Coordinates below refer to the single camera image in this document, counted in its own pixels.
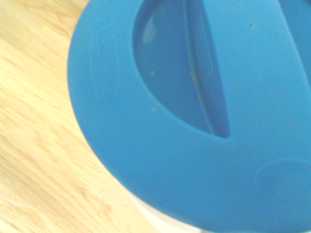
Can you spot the white plastic pitcher blue lid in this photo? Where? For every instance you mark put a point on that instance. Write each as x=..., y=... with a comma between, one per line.
x=255, y=102

